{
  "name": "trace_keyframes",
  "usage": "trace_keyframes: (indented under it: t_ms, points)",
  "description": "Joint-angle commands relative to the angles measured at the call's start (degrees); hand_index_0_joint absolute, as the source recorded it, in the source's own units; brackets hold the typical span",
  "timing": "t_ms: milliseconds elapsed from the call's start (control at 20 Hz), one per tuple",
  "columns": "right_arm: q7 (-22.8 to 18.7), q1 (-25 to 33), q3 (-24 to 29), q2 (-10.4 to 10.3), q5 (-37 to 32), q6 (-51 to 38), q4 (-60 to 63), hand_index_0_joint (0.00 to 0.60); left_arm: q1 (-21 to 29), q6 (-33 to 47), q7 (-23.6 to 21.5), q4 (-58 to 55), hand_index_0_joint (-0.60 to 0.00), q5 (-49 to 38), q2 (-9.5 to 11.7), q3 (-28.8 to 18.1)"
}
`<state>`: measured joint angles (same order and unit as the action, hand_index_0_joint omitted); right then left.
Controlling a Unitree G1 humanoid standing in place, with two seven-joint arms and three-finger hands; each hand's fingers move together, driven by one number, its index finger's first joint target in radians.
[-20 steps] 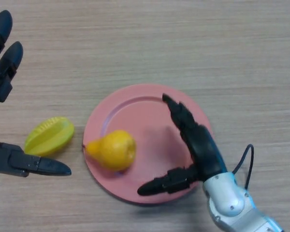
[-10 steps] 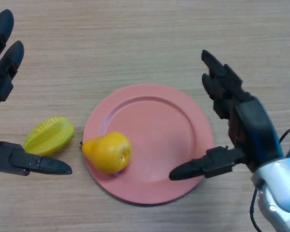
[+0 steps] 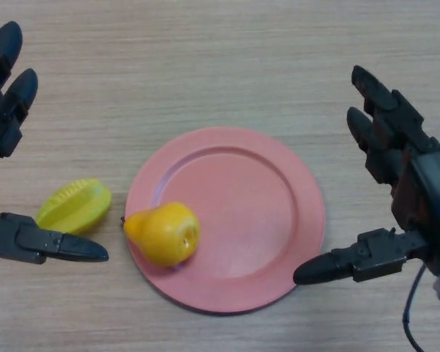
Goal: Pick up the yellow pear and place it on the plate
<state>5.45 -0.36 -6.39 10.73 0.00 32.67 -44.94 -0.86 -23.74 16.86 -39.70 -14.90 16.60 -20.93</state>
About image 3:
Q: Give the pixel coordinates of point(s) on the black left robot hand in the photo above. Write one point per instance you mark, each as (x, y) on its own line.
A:
(0, 124)

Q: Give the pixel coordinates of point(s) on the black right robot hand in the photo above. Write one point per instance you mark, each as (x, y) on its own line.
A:
(425, 183)

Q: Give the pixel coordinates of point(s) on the yellow orange pear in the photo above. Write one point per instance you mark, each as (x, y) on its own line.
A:
(165, 234)

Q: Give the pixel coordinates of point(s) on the pink round plate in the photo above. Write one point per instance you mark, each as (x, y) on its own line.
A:
(249, 220)

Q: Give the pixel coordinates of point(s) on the yellow starfruit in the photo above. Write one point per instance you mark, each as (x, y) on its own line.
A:
(77, 205)

